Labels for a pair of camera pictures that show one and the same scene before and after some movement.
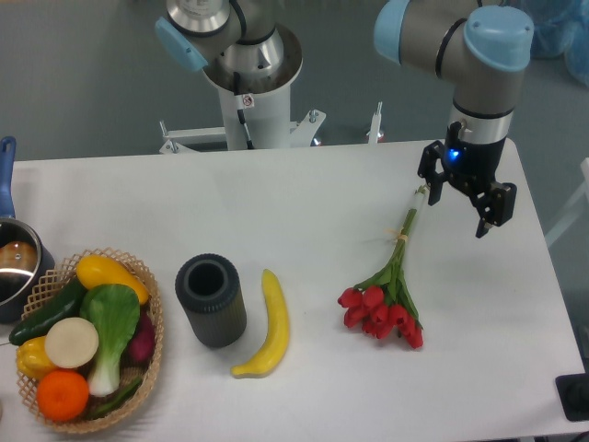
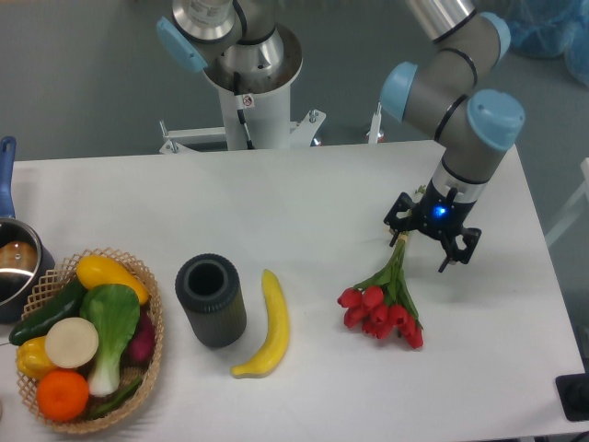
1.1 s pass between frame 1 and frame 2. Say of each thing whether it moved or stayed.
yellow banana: stayed
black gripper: moved
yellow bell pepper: stayed
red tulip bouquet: stayed
